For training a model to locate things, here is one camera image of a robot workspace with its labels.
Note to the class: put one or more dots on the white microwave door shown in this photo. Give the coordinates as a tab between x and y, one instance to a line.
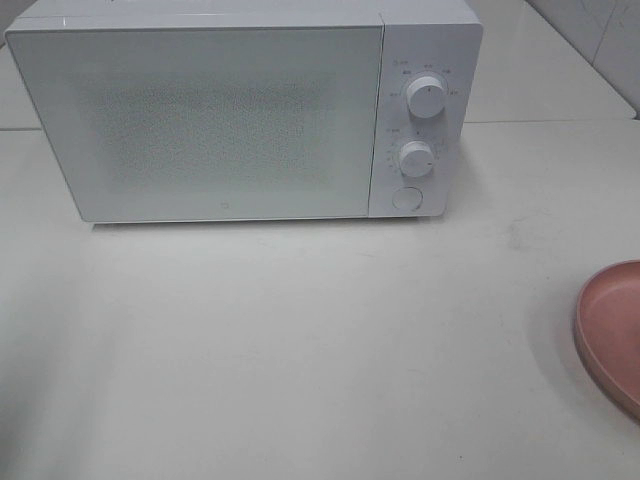
190	125

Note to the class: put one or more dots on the pink round plate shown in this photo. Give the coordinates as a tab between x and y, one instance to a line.
606	332

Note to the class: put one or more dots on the white microwave oven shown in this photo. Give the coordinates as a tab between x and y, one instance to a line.
428	56

